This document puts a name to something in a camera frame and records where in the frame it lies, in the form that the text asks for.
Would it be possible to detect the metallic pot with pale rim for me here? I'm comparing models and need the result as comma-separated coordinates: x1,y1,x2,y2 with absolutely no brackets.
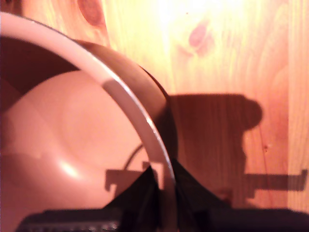
0,11,180,232

